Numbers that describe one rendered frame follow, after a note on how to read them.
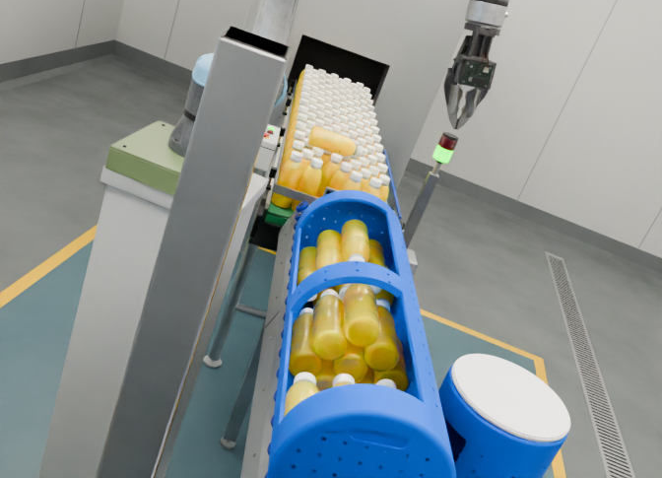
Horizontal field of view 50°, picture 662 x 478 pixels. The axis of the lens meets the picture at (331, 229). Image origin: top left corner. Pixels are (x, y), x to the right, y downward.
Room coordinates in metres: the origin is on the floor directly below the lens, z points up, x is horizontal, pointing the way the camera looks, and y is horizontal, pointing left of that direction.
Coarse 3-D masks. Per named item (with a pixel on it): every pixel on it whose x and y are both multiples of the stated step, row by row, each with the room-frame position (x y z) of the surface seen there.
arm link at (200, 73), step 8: (208, 56) 1.60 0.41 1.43; (200, 64) 1.56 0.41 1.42; (208, 64) 1.56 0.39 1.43; (192, 72) 1.58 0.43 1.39; (200, 72) 1.55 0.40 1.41; (208, 72) 1.54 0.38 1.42; (192, 80) 1.57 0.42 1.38; (200, 80) 1.55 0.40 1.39; (192, 88) 1.56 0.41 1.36; (200, 88) 1.54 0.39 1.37; (192, 96) 1.55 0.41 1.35; (200, 96) 1.54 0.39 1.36; (192, 104) 1.55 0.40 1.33; (192, 112) 1.55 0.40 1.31
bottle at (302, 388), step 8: (296, 384) 0.97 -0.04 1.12; (304, 384) 0.97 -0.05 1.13; (312, 384) 0.98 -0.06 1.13; (288, 392) 0.95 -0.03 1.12; (296, 392) 0.94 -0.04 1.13; (304, 392) 0.94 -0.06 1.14; (312, 392) 0.95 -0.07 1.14; (288, 400) 0.93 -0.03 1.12; (296, 400) 0.92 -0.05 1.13; (288, 408) 0.91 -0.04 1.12
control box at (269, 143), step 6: (276, 132) 2.33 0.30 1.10; (264, 138) 2.22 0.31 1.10; (270, 138) 2.24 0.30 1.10; (276, 138) 2.27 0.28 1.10; (264, 144) 2.19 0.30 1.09; (270, 144) 2.19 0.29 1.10; (276, 144) 2.21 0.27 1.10; (264, 150) 2.19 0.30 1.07; (270, 150) 2.20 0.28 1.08; (258, 156) 2.19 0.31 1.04; (264, 156) 2.19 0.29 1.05; (270, 156) 2.20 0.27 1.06; (258, 162) 2.19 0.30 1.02; (264, 162) 2.19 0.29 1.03; (270, 162) 2.20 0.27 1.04; (258, 168) 2.19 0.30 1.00; (264, 168) 2.20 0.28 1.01
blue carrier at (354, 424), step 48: (336, 192) 1.67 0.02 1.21; (384, 240) 1.70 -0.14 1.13; (384, 288) 1.24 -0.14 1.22; (288, 336) 1.12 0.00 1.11; (288, 384) 1.12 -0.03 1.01; (432, 384) 1.00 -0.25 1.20; (288, 432) 0.83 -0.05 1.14; (336, 432) 0.82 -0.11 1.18; (384, 432) 0.83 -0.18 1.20; (432, 432) 0.85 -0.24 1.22
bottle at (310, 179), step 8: (312, 168) 2.22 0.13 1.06; (320, 168) 2.23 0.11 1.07; (304, 176) 2.21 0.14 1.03; (312, 176) 2.20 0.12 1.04; (320, 176) 2.22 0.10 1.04; (304, 184) 2.20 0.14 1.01; (312, 184) 2.20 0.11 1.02; (304, 192) 2.20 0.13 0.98; (312, 192) 2.21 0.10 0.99; (296, 200) 2.21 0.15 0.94
